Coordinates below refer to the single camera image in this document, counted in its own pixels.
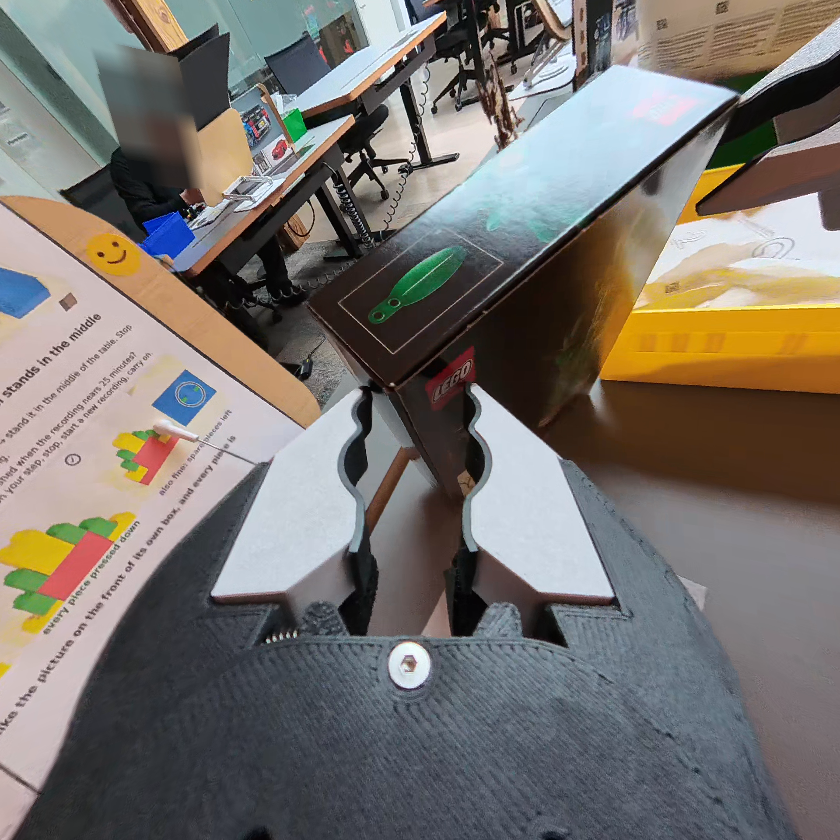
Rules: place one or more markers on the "background wooden desk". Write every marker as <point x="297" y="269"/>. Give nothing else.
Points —
<point x="308" y="148"/>
<point x="367" y="72"/>

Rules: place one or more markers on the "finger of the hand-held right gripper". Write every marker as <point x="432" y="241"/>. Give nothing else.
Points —
<point x="774" y="177"/>
<point x="807" y="65"/>

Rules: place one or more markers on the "black power adapter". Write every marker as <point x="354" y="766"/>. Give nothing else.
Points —
<point x="305" y="367"/>

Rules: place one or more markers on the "printed instruction sheet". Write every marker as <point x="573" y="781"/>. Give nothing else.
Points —
<point x="98" y="459"/>

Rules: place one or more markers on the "brown wooden model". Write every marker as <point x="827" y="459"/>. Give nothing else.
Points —
<point x="499" y="111"/>

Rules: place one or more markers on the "blue bin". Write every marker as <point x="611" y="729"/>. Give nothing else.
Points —
<point x="167" y="236"/>

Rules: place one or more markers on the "paper parts bags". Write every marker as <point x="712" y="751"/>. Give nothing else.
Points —
<point x="754" y="262"/>

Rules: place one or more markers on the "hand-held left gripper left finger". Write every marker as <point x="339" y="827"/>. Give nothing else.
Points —
<point x="295" y="525"/>

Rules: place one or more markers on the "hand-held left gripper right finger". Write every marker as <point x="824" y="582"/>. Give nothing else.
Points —
<point x="531" y="525"/>

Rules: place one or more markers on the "black office chair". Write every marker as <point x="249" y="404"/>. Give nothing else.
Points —
<point x="302" y="65"/>
<point x="446" y="39"/>

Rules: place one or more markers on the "black lego set box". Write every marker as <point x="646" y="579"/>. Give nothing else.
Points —
<point x="525" y="197"/>

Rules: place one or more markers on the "wooden desk divider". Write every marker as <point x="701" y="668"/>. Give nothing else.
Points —
<point x="226" y="151"/>

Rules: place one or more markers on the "black partition panel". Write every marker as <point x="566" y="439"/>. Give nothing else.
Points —
<point x="207" y="72"/>

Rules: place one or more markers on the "dark printed box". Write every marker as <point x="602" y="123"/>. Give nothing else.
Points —
<point x="604" y="39"/>

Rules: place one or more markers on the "yellow plastic bin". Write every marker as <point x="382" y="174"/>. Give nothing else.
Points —
<point x="722" y="348"/>

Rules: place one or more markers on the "yellow smiley sticker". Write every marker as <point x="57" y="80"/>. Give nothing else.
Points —
<point x="113" y="254"/>

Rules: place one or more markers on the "white printed carton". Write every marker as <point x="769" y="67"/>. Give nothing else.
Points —
<point x="735" y="33"/>

